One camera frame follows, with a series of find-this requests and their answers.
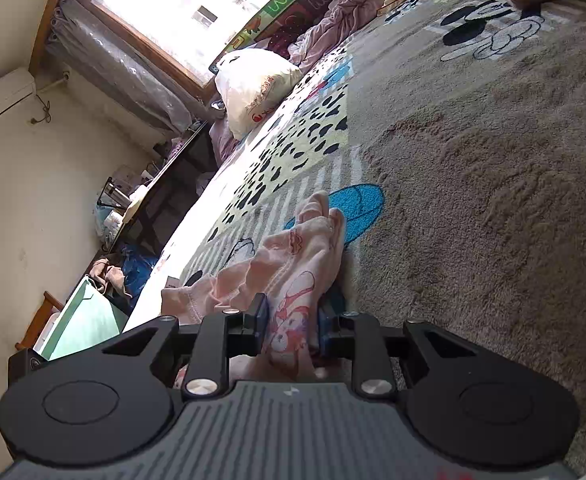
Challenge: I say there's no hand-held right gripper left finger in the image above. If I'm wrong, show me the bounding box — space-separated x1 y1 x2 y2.
101 292 270 401

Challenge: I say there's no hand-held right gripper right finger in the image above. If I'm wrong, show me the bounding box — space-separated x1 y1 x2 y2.
317 292 480 401

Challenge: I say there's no pink printed garment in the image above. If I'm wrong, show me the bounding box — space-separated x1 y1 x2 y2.
160 191 346 383

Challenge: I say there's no green box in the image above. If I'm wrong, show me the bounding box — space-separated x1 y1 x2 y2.
33 277 129 361

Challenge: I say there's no pink cloth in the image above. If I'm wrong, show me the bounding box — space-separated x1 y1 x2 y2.
86 259 129 296

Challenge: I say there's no dark desk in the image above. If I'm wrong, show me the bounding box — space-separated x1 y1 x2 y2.
100 120 214 256

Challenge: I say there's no pale blue plastic bag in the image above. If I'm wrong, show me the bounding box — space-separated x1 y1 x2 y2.
94 205 124 251

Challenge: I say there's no white plastic bag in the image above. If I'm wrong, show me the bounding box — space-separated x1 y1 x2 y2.
214 49 305 141

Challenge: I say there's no white air conditioner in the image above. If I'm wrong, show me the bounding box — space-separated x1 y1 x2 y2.
0 67 36 136

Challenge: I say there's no translucent curtain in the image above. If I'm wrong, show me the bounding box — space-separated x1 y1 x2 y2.
46 0 209 136

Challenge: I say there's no colourful alphabet play mat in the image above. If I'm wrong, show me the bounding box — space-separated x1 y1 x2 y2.
208 0 354 73

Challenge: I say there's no mauve quilt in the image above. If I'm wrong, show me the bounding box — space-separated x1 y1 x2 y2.
285 0 379 66

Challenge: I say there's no wooden framed window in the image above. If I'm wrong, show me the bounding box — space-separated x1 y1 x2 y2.
70 0 324 93

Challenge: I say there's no wall cable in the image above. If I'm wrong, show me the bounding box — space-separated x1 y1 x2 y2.
30 72 71 126

